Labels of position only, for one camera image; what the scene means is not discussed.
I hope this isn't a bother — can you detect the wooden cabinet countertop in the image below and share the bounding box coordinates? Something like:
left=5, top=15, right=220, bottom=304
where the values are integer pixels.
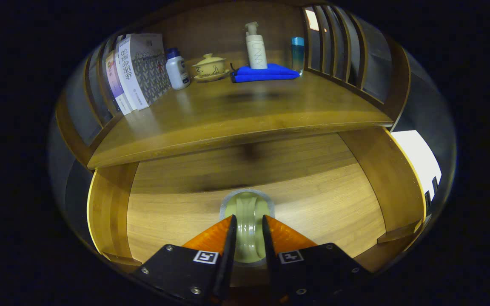
left=87, top=70, right=394, bottom=170

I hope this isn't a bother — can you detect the small white bottle blue cap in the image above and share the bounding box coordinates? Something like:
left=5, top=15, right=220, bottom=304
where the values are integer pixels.
left=165, top=47, right=191, bottom=91

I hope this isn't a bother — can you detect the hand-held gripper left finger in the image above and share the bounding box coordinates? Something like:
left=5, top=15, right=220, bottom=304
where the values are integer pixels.
left=130, top=215, right=238, bottom=306

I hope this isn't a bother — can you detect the white pump bottle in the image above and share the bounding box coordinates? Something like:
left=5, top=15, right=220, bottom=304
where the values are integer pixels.
left=245, top=21, right=268, bottom=70

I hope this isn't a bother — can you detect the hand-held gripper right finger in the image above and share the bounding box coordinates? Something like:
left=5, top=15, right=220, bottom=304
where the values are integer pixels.
left=262, top=215, right=373, bottom=306

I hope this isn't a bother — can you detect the blue folded cloth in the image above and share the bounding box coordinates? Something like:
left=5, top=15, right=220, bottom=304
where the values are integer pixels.
left=231, top=63, right=301, bottom=83

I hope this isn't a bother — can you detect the wooden drawer with black knob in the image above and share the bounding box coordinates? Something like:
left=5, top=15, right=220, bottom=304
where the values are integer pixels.
left=87, top=127, right=426, bottom=285

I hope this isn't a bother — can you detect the white patterned book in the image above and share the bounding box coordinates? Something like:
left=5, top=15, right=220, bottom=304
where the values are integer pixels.
left=118, top=33, right=172, bottom=110

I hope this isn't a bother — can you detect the purple book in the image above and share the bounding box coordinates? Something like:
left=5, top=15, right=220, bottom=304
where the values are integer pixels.
left=105, top=50, right=131, bottom=116

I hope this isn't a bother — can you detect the clear blue bottle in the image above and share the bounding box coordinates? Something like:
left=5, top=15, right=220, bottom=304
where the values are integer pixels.
left=291, top=37, right=305, bottom=76

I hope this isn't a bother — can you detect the thin white book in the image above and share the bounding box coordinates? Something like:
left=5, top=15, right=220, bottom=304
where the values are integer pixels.
left=112, top=37, right=138, bottom=112

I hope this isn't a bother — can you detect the beige lidded teacup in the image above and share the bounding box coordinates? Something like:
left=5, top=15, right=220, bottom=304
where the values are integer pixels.
left=191, top=53, right=231, bottom=83

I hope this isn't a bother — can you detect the white side cabinet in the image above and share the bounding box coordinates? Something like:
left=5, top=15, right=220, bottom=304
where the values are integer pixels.
left=392, top=130, right=442, bottom=204

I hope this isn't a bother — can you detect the green brush with grey base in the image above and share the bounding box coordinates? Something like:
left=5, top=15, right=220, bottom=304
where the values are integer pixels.
left=219, top=188, right=276, bottom=268

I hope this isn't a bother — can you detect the brown wooden cabinet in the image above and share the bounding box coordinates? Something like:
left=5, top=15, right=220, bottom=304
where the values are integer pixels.
left=54, top=0, right=411, bottom=170

